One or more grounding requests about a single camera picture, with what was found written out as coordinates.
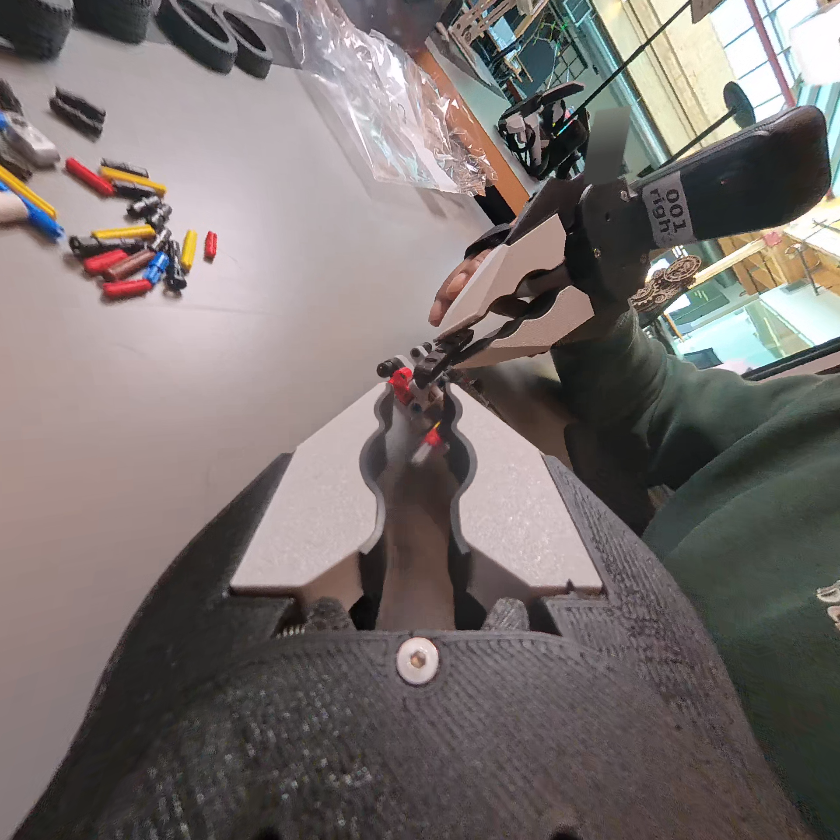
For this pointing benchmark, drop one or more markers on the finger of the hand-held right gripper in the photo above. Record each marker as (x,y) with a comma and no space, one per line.
(558,318)
(505,275)

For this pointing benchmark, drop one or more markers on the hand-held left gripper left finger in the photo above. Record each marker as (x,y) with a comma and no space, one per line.
(308,518)

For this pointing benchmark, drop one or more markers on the black floor lamp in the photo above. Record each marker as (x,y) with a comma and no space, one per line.
(739,102)

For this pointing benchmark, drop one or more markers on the person's green sweatshirt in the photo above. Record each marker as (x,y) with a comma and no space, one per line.
(754,558)

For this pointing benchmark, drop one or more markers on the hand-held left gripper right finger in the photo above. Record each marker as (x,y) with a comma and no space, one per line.
(525,525)

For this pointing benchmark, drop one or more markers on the lego car chassis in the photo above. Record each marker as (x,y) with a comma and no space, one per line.
(417,394)

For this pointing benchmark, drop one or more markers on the person's right forearm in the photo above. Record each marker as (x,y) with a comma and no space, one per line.
(623,407)

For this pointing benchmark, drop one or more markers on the person's right hand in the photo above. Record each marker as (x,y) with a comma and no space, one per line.
(453,289)

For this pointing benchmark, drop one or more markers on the black rubber lego tire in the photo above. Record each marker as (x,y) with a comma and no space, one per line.
(118,19)
(249,46)
(33,26)
(197,36)

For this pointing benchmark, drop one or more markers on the wooden edged desk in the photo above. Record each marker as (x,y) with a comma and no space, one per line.
(472,111)

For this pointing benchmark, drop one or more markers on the black lego liftarm beam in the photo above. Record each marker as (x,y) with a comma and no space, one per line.
(443,354)

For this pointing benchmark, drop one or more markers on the clear empty plastic bag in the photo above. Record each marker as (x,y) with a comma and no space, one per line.
(387,111)

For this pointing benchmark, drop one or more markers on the wooden gear sculpture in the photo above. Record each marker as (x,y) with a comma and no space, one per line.
(666,282)

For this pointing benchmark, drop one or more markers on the white black headset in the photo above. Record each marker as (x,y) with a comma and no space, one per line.
(538,131)

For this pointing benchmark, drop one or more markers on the pile of loose lego pieces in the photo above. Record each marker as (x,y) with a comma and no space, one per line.
(118,229)

